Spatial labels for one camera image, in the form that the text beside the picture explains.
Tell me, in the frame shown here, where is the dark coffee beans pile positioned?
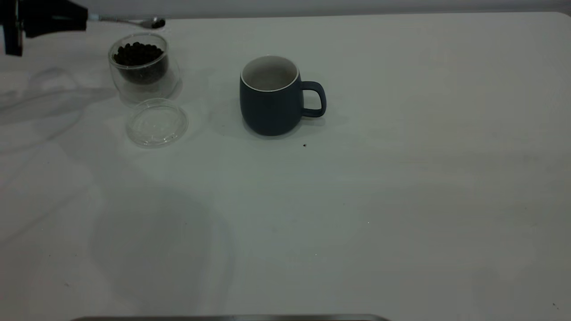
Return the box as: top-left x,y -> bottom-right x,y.
112,42 -> 169,86

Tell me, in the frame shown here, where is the dark grey ceramic mug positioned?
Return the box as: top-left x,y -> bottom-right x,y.
239,55 -> 327,136

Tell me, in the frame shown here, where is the metal spoon with white handle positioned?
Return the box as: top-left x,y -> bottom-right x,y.
87,15 -> 166,30

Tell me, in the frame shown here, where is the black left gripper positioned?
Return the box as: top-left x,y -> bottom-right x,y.
0,0 -> 89,57

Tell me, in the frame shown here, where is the clear double-wall glass cup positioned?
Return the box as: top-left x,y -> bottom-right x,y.
107,33 -> 181,104

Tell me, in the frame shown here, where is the clear glass lid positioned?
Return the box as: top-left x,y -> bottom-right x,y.
126,98 -> 189,148

